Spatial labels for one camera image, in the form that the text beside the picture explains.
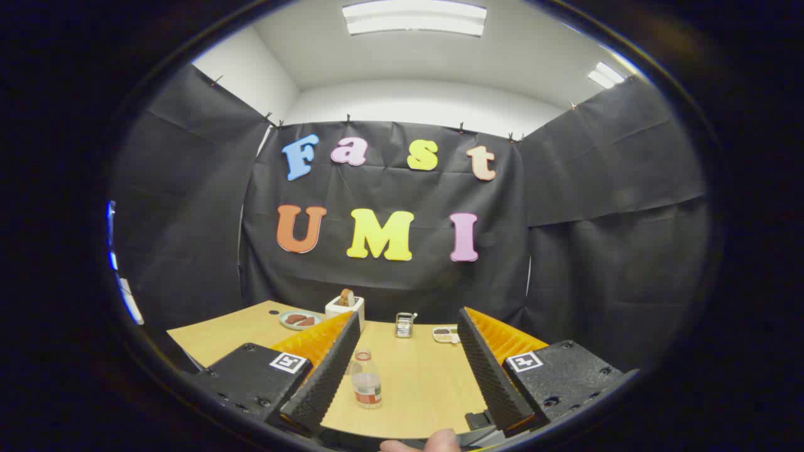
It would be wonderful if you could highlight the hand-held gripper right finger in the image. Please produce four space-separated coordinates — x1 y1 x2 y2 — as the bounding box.
457 306 640 438

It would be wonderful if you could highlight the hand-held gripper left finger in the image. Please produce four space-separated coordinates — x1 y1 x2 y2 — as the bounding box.
188 311 362 438

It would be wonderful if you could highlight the clear plastic juice bottle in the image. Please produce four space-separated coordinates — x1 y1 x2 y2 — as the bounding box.
350 350 383 409

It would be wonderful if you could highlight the white toaster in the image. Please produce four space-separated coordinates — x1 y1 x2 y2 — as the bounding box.
325 295 366 331

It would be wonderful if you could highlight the wooden table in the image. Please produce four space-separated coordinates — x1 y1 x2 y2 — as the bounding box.
166 300 547 440

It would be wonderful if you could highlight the pale green plate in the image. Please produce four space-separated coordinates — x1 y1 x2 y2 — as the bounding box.
279 310 323 331

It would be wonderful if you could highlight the black backdrop cloth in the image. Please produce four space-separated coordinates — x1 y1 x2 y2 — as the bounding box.
113 63 710 371

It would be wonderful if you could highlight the white and blue equipment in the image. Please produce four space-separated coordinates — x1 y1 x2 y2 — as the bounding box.
107 201 145 326

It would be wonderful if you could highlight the small ceiling light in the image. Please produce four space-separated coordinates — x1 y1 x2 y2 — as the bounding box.
588 62 626 90

